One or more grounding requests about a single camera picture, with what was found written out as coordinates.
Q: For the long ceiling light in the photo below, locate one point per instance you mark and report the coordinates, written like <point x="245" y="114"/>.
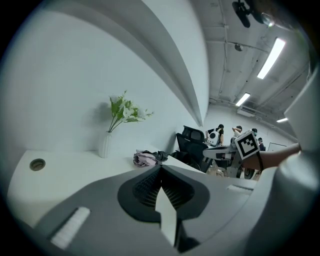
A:
<point x="271" y="58"/>
<point x="282" y="120"/>
<point x="242" y="99"/>

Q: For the black mesh office chair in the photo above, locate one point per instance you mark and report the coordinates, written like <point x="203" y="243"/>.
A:
<point x="191" y="147"/>

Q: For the person's white shirt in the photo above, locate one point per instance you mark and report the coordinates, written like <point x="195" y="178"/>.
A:
<point x="300" y="190"/>

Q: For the pink and black umbrella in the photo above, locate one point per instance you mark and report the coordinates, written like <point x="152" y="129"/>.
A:
<point x="146" y="158"/>

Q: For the white board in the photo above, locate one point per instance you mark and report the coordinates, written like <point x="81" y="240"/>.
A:
<point x="276" y="147"/>

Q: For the black head-worn camera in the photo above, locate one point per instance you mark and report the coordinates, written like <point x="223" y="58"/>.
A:
<point x="243" y="13"/>

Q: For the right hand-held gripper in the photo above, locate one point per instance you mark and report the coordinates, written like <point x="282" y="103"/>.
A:
<point x="247" y="147"/>

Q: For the white backpack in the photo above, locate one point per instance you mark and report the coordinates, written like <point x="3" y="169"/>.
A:
<point x="214" y="138"/>

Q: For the round ceiling dome fixture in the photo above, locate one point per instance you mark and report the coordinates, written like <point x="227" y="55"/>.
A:
<point x="238" y="47"/>

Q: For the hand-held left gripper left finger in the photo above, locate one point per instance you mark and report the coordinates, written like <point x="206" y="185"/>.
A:
<point x="100" y="200"/>

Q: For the white flowers with green leaves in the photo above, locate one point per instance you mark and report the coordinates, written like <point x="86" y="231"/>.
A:
<point x="125" y="111"/>

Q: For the white ceiling air conditioner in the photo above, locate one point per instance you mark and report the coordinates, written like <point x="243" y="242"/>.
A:
<point x="246" y="111"/>

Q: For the person's right forearm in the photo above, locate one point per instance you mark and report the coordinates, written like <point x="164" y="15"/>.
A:
<point x="277" y="156"/>

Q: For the black wristband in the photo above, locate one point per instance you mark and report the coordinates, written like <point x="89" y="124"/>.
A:
<point x="260" y="162"/>

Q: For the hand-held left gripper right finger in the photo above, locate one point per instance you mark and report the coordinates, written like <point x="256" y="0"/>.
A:
<point x="212" y="190"/>

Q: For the white ribbed vase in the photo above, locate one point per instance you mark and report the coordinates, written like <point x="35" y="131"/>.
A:
<point x="105" y="146"/>

